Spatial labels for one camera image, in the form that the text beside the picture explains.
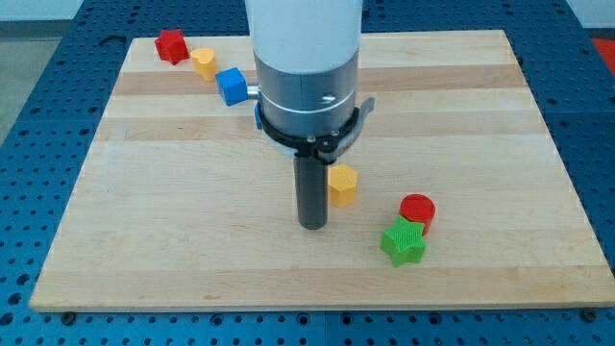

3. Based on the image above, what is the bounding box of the black clamp ring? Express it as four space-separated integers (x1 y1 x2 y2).
253 96 377 163

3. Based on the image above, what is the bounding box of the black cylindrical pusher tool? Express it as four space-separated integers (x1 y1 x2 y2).
294 157 328 230

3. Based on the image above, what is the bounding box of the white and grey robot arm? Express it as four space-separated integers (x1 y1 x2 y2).
245 0 363 137

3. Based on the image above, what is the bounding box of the red cylinder block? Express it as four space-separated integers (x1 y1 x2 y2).
399 193 436 235

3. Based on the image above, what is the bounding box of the wooden board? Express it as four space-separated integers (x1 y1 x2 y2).
30 31 614 312

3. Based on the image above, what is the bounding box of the yellow heart block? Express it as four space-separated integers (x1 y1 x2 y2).
190 47 217 82

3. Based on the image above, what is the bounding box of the green star block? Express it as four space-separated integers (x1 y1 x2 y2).
380 215 426 267

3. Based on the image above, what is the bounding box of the yellow hexagon block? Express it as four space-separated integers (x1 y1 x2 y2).
328 164 358 208

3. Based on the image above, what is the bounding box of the red star block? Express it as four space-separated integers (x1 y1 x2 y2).
155 29 190 65

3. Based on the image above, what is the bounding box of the blue cube block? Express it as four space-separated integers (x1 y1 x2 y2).
215 67 248 107

